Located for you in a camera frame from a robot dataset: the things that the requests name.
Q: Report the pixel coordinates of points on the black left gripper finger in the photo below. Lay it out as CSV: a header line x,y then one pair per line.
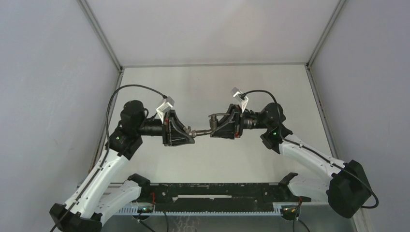
x,y
177,139
174,121

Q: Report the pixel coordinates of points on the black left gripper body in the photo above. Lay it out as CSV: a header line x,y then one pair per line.
x,y
154,127

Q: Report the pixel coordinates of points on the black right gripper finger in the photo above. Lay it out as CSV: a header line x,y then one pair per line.
x,y
223,126
231,112

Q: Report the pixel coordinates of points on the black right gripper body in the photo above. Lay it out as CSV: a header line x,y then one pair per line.
x,y
250,121

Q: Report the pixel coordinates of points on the metal elbow pipe fitting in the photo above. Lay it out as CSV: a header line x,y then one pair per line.
x,y
189,131

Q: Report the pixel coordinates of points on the metal water faucet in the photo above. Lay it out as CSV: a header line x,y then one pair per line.
x,y
209,126

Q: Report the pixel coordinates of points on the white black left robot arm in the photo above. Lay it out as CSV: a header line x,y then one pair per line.
x,y
88,209

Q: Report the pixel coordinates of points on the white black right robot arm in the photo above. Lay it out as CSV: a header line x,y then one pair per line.
x,y
344,185

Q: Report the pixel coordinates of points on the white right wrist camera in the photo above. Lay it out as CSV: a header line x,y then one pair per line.
x,y
241,97

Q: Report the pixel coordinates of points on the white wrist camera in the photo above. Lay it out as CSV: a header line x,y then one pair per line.
x,y
241,97
165,105

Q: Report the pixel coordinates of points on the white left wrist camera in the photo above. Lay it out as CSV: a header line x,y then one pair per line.
x,y
165,105

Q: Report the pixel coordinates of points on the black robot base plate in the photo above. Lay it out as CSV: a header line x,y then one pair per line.
x,y
216,195

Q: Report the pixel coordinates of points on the white slotted cable duct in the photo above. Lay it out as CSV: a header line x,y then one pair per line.
x,y
133,210

